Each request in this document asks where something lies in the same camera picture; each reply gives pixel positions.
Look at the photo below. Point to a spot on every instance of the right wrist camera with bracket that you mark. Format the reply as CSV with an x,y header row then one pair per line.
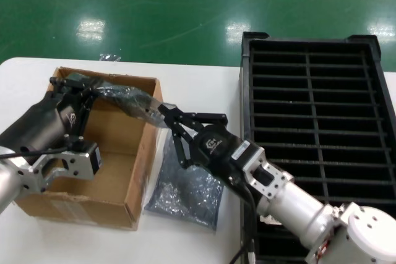
x,y
266,177

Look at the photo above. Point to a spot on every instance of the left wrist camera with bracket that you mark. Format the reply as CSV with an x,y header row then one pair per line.
x,y
77,162

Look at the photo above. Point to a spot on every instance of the bagged graphics card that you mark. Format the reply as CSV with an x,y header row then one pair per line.
x,y
123,103

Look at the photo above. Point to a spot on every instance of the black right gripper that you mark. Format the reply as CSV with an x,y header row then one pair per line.
x,y
213,149

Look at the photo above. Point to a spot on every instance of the shiny plastic scrap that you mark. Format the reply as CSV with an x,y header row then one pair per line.
x,y
109,57

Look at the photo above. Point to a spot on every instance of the black slotted container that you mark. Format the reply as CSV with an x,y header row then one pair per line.
x,y
245,128

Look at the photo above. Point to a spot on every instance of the brown cardboard box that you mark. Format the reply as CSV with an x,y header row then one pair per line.
x,y
92,177

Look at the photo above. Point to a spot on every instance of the flat blue-grey antistatic bag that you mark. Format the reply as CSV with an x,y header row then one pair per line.
x,y
185,196

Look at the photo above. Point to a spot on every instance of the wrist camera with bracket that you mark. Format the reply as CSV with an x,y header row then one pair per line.
x,y
266,177
77,162

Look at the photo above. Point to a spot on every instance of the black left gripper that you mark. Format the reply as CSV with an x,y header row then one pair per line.
x,y
40,121

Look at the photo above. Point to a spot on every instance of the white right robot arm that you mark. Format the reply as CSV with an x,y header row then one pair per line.
x,y
303,211

